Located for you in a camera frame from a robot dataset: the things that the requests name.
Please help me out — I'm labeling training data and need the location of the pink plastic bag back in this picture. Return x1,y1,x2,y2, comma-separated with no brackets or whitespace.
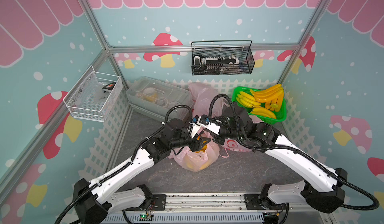
189,83,225,117

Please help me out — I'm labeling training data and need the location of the black wire mesh basket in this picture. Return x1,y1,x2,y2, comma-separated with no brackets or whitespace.
191,40,255,75

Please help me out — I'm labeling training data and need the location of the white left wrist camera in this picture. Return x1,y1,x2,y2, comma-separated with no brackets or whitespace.
189,116,201,139

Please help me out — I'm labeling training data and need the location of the pink plastic bag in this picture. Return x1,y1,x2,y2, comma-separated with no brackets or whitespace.
218,115,265,158
168,140,220,173
189,83,225,117

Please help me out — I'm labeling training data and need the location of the green plastic basket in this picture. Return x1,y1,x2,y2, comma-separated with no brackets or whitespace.
232,84,287,124

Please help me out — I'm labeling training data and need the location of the metal base rail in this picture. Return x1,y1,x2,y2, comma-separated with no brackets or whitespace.
110,192,301,224

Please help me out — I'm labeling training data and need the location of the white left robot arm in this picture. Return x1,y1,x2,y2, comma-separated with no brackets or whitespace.
55,105,212,224

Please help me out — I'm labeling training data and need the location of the pink plastic bag front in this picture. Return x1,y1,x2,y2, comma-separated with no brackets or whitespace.
168,140,220,173

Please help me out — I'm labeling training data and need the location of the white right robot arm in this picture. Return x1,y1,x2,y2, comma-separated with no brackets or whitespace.
198,94,380,214

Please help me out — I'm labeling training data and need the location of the orange banana bunch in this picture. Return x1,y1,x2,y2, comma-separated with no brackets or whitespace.
250,84,284,112

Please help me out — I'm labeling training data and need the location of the white wire mesh basket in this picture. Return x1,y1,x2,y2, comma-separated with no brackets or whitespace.
63,66,123,122

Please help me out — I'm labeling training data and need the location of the clear lidded storage box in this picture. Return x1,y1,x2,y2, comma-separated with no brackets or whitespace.
126,77,194,122

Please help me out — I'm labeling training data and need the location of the yellow banana bunch in basket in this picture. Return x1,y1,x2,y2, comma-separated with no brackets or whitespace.
236,91,277,119

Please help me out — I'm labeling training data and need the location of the pink plastic bag right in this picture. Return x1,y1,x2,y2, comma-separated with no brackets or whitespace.
218,115,265,158

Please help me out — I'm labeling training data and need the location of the yellow banana bunch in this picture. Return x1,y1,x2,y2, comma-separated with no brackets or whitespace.
236,91,277,119
196,145,208,153

